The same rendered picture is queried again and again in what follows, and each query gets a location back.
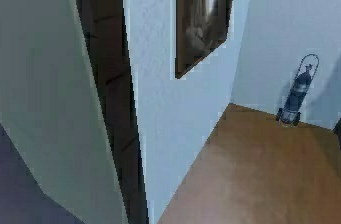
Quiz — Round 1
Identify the dark brown framed picture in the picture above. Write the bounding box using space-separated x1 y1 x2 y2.
174 0 234 80

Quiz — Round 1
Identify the blue tank on wheeled cart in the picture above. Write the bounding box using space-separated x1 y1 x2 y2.
275 53 320 128

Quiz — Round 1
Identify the dark brown door frame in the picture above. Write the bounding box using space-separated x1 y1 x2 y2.
75 0 150 224

